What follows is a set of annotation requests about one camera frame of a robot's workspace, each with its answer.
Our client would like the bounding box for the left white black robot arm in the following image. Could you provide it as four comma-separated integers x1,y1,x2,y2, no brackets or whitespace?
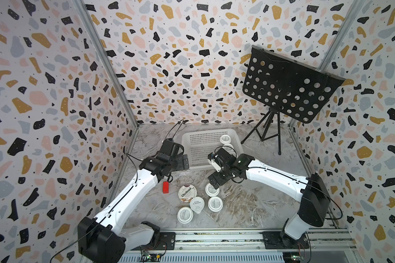
77,138,189,263

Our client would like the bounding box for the white plastic basket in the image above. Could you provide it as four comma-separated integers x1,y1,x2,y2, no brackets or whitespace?
182,129,244,171

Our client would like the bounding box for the Chobani yogurt cup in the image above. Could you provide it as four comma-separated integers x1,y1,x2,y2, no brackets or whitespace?
178,184,198,203

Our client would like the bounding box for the front left white yogurt cup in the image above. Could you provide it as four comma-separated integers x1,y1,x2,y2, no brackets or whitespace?
177,207,194,224

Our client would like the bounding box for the centre white yogurt cup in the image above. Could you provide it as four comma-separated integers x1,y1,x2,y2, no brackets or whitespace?
208,196,223,213

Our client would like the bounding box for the upper middle white yogurt cup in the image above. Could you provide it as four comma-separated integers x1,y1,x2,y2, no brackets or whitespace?
205,183,220,197

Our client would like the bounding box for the black perforated music stand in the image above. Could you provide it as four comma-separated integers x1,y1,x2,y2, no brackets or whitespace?
242,46,345,141

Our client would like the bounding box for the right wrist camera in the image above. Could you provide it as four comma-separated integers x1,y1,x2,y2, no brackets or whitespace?
208,153,222,172

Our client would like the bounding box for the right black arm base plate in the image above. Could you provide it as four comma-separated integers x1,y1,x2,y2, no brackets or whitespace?
262,231,309,250

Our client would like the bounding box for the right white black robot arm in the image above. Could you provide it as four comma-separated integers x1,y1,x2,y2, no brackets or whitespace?
208,148,331,246

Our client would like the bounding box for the aluminium front rail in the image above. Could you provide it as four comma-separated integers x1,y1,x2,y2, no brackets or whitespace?
120,229,362,263

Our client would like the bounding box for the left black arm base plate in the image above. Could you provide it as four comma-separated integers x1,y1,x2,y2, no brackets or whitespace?
141,232,176,252

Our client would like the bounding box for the red tag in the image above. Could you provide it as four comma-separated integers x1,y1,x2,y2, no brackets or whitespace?
162,181,170,194

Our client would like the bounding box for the white teardrop lid yogurt cup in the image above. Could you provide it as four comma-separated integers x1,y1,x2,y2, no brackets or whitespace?
190,196,205,214

